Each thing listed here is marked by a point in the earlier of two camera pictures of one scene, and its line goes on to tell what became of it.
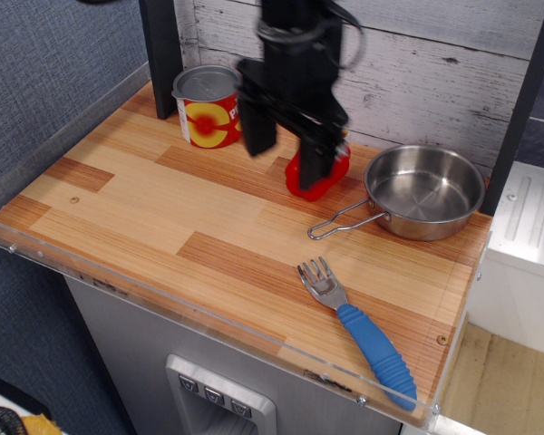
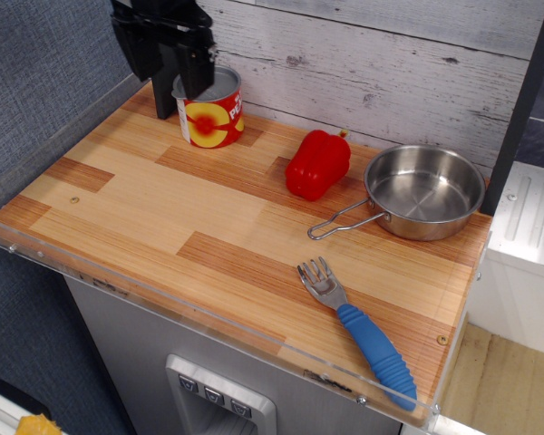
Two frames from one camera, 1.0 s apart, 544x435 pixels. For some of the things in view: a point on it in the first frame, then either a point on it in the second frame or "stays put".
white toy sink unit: x=518 y=285 stays put
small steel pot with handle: x=427 y=193 stays put
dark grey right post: x=509 y=156 stays put
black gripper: x=296 y=75 -> x=140 y=24
